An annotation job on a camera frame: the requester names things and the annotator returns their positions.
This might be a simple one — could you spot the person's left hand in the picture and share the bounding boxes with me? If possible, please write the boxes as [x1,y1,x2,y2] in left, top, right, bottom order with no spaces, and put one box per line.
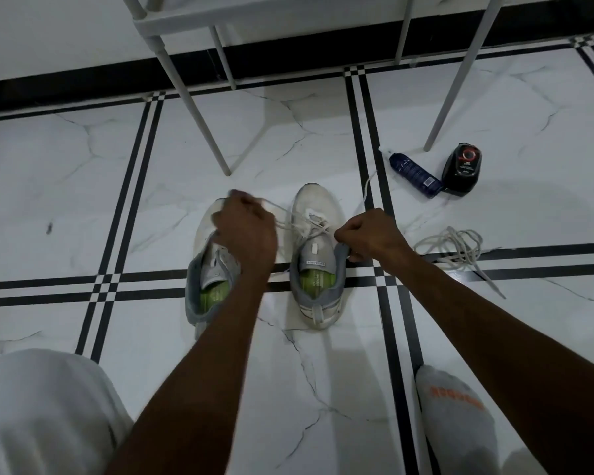
[211,189,279,278]

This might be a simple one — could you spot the grey metal shelf rack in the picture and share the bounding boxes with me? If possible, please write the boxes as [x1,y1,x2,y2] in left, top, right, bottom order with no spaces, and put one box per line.
[120,0,507,177]

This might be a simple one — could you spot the white shoelace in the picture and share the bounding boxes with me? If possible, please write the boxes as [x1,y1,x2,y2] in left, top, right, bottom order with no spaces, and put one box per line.
[255,170,377,243]
[413,226,507,300]

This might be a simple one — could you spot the white shorts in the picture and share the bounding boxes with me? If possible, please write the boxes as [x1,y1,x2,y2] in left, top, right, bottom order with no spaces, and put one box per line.
[0,348,135,475]

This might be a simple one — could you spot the person's right forearm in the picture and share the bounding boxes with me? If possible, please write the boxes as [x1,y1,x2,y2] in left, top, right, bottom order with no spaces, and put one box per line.
[385,247,594,475]

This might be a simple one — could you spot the dark blue spray bottle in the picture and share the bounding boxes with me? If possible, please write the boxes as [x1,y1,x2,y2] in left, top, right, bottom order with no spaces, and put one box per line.
[378,146,444,199]

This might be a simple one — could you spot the white sock with orange print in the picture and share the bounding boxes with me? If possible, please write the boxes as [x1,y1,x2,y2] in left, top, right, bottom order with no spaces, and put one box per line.
[415,364,501,475]

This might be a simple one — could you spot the person's right hand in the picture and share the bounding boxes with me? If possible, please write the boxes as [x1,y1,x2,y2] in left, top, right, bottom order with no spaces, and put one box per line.
[334,208,413,269]

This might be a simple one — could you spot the white sneaker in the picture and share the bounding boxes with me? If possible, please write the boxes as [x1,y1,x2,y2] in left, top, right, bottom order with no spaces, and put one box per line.
[289,182,347,331]
[185,197,244,340]

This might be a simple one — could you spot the black shoe polish container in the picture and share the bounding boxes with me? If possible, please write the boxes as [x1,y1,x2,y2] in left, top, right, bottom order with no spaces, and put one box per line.
[440,142,482,196]

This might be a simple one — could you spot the person's left forearm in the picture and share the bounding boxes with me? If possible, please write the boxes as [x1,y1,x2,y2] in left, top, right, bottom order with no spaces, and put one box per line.
[104,269,276,475]

